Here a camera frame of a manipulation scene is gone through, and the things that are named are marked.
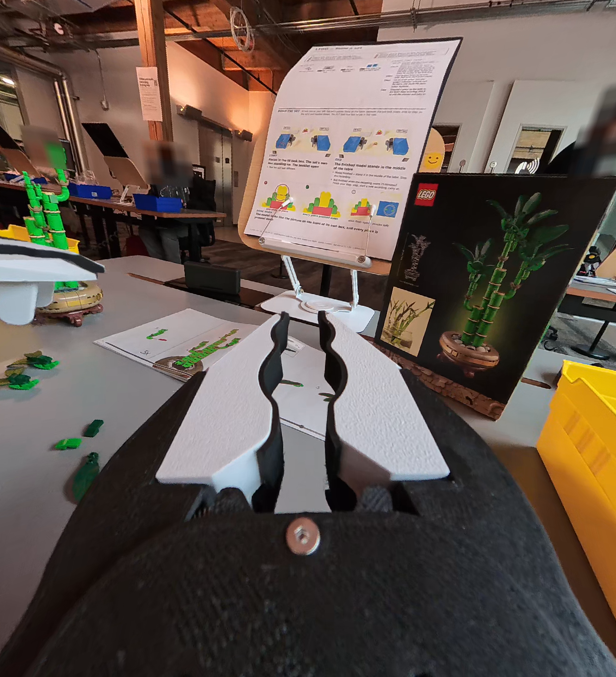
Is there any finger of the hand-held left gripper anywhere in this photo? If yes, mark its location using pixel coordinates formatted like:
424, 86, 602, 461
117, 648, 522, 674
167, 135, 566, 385
0, 233, 85, 261
0, 250, 106, 325

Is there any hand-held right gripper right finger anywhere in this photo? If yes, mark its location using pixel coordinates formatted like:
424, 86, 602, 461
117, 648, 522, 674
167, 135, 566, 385
319, 311, 450, 512

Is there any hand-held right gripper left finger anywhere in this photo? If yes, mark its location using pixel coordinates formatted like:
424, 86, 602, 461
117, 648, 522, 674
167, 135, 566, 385
156, 312, 291, 512

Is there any yellow plastic parts bin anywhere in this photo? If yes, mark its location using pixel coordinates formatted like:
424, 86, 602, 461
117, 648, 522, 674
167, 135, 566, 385
536, 360, 616, 658
0, 225, 80, 256

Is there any dark green leaf piece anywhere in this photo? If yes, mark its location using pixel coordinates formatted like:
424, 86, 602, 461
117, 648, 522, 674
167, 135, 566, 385
72, 452, 101, 503

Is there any black bamboo set box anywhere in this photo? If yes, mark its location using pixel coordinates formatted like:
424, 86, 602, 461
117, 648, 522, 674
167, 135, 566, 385
374, 172, 616, 422

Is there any green bamboo brick model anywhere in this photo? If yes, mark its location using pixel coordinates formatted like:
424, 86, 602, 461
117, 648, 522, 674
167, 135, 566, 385
21, 169, 104, 328

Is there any green leaf cluster assembly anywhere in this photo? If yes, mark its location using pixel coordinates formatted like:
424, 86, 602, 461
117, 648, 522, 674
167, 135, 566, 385
7, 350, 60, 371
0, 367, 40, 393

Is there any blue plastic bin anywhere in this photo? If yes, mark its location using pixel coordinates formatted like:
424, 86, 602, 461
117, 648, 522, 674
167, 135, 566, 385
134, 193, 183, 213
67, 182, 113, 201

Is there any background document stand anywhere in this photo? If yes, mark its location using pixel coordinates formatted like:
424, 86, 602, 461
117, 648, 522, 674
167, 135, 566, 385
0, 119, 30, 176
82, 123, 148, 202

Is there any open instruction booklet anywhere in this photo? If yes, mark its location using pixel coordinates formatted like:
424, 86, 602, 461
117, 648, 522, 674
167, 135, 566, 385
94, 308, 340, 441

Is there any black electronic box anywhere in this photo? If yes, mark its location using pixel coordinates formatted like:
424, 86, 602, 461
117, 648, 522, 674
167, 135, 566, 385
184, 261, 243, 297

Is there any long background table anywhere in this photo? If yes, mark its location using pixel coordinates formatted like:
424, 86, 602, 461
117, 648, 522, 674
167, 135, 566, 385
0, 177, 227, 222

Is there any white paper sign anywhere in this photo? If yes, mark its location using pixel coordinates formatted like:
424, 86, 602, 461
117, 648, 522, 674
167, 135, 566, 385
136, 66, 161, 110

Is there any wooden side desk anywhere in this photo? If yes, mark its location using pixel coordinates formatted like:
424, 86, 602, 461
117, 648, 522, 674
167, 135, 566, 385
559, 275, 616, 361

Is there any small black figurine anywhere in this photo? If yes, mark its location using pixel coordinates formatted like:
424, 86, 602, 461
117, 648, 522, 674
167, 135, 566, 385
578, 246, 605, 279

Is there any yellow smiley sticker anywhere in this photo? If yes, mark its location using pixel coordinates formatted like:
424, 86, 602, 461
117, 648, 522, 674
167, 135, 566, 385
421, 128, 446, 173

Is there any printed instruction sheet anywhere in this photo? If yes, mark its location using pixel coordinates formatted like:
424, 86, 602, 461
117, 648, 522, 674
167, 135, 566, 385
245, 37, 463, 249

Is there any white phone booth door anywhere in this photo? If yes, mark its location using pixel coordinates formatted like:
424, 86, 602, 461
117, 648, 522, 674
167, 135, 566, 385
432, 79, 495, 174
490, 79, 584, 176

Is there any wooden support post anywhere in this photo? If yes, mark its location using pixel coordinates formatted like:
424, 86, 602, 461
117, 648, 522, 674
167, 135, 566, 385
135, 0, 174, 141

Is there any hanging cable coil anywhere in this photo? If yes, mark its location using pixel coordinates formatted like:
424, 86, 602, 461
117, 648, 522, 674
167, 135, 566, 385
230, 6, 256, 53

